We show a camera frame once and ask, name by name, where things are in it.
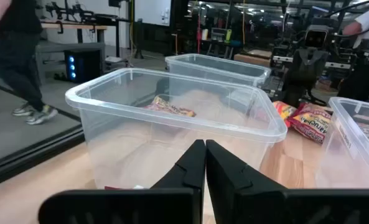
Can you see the white wall board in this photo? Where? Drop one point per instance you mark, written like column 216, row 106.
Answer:
column 153, row 12

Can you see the black aluminium table frame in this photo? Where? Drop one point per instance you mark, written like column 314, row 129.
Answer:
column 31, row 158

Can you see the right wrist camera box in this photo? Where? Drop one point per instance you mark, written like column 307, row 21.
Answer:
column 316, row 37

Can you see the black computer tower blue lights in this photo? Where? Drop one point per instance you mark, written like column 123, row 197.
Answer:
column 84, row 67

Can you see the wooden top workbench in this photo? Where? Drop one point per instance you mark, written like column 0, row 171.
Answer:
column 72, row 26

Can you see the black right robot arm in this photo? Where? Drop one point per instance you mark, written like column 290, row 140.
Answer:
column 299, row 90

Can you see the red Maruchan ramen pack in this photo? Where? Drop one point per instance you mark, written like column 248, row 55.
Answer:
column 311, row 124

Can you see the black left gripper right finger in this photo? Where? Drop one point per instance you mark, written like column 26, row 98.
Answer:
column 296, row 208

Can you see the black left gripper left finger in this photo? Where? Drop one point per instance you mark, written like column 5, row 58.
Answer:
column 125, row 208

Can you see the clear plastic bin with label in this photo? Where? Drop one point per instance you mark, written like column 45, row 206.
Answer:
column 336, row 168

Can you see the brown cardboard box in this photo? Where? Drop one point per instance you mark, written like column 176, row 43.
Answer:
column 252, row 57

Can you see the orange Maruchan ramen pack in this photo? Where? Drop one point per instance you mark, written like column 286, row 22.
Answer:
column 283, row 110
column 168, row 107

